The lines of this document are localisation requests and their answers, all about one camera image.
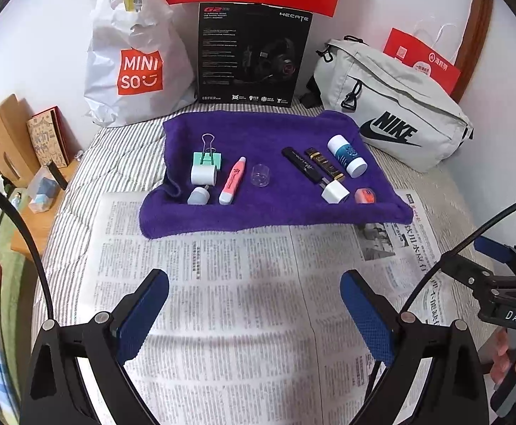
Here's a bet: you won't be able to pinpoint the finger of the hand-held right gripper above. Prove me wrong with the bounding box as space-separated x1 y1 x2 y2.
474 236 516 277
435 252 516 295

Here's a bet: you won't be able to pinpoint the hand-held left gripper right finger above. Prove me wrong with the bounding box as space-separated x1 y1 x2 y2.
340 269 491 425

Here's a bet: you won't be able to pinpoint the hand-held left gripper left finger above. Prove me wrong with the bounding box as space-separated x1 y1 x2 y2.
19 268 170 425

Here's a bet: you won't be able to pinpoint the white USB light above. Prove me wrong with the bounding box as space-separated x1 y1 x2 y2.
187 185 211 205

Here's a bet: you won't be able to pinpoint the white charger plug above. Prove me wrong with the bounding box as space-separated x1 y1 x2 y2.
320 176 351 204

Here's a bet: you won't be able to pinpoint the small white cylinder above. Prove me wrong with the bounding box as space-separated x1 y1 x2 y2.
191 165 218 188

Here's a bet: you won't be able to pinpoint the pink flashlight pen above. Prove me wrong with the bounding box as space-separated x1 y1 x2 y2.
218 156 247 205

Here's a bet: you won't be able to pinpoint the black gold tube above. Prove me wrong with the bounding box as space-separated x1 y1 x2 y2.
303 147 346 183

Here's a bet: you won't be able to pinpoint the green binder clip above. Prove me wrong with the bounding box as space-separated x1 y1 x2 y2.
193 134 223 171

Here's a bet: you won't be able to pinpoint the blue white bottle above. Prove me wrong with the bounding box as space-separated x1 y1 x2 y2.
326 135 369 177

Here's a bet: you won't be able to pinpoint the black stick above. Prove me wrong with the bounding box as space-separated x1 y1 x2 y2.
281 146 325 185

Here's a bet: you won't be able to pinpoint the clear plastic cap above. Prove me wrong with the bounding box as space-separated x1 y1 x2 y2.
249 165 273 189

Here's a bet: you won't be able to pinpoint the newspaper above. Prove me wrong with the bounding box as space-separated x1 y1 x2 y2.
78 188 498 425

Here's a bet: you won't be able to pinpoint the wooden side table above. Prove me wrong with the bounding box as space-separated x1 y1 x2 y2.
10 159 82 255

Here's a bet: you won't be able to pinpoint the green cloth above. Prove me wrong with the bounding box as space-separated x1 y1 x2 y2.
0 226 26 284

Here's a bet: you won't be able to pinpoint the clear plastic box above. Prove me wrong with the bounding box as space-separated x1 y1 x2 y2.
28 166 61 214

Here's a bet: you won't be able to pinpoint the black flat object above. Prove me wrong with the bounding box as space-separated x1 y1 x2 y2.
47 160 69 191

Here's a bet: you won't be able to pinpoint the grey waist bag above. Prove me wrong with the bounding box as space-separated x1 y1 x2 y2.
300 35 475 172

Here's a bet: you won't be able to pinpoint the illustrated notebook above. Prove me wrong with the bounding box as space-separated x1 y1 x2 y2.
27 106 72 170

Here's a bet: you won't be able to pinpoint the purple towel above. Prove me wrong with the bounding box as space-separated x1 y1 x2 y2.
138 110 415 240

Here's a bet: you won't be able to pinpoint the brown wooden headboard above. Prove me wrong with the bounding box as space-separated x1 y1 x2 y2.
455 0 494 102

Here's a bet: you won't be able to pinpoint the light wooden rack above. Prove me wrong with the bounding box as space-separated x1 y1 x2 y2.
0 95 35 187

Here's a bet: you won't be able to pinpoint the white plastic shopping bag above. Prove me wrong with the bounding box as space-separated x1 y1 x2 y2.
84 0 197 128

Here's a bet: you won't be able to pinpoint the black headset box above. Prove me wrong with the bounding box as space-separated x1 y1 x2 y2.
197 2 313 108

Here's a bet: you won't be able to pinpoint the black cable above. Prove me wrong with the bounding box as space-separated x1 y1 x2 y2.
0 179 56 326
364 194 516 408

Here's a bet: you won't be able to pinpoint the red paper bag white handles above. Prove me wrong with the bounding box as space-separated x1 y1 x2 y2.
382 18 461 96

